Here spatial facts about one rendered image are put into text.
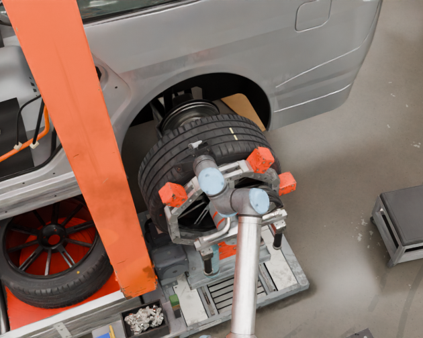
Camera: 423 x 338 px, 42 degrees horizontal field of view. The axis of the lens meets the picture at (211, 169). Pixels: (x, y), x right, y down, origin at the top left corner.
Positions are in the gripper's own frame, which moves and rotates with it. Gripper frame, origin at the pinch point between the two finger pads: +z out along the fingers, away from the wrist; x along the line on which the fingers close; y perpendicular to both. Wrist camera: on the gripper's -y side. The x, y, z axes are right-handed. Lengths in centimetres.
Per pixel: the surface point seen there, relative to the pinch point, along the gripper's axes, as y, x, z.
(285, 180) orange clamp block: 32, -41, 7
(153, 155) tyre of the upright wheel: -17.1, -1.4, 12.6
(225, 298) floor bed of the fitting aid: -24, -109, 31
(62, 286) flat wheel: -89, -45, 18
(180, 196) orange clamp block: -12.9, -13.1, -11.4
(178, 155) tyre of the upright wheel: -6.2, -1.8, 1.9
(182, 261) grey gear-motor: -33, -70, 27
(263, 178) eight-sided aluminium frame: 22.3, -27.8, -3.5
